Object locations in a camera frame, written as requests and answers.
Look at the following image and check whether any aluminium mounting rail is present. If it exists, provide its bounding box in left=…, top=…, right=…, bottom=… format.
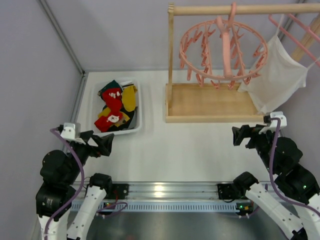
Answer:
left=72, top=181, right=278, bottom=201

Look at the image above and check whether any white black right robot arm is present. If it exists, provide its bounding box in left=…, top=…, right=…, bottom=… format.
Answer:
left=232, top=124, right=320, bottom=240

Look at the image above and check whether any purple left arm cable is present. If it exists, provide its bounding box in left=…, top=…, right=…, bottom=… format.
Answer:
left=43, top=127, right=129, bottom=240

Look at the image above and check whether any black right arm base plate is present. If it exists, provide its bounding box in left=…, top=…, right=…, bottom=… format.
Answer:
left=217, top=183, right=240, bottom=201

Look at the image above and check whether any white slotted cable duct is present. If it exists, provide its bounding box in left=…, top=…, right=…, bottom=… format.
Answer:
left=97, top=201, right=253, bottom=213

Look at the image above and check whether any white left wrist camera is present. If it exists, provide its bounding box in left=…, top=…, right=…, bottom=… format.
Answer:
left=60, top=122, right=84, bottom=144

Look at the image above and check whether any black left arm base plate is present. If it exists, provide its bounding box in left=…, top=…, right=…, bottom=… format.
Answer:
left=109, top=183, right=130, bottom=200

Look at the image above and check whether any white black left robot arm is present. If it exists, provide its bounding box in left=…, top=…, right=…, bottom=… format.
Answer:
left=35, top=127, right=115, bottom=240

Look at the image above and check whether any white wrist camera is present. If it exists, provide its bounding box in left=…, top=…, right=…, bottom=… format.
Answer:
left=259, top=111, right=288, bottom=134
left=60, top=122, right=84, bottom=144

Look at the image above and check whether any pink round clip hanger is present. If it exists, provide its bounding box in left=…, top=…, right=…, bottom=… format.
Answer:
left=179, top=2, right=269, bottom=90

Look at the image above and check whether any yellow bear pattern sock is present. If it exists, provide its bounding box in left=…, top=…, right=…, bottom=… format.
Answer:
left=121, top=85, right=138, bottom=112

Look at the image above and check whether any wooden clothes rack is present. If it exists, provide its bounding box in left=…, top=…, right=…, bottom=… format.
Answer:
left=165, top=3, right=320, bottom=123

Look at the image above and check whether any pink clothes hanger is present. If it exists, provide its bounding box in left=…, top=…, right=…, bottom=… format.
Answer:
left=268, top=13, right=320, bottom=66

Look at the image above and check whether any black sock in basket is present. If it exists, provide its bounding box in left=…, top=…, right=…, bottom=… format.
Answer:
left=108, top=107, right=138, bottom=132

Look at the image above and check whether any white plastic basket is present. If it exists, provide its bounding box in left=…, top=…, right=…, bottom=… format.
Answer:
left=86, top=77, right=142, bottom=137

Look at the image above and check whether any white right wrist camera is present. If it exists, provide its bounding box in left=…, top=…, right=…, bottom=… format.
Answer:
left=259, top=111, right=288, bottom=134

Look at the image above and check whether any red sock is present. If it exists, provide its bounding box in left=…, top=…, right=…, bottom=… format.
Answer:
left=102, top=87, right=123, bottom=113
left=94, top=111, right=123, bottom=133

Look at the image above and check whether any white black striped sock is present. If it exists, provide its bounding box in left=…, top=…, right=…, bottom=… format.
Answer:
left=120, top=80, right=134, bottom=88

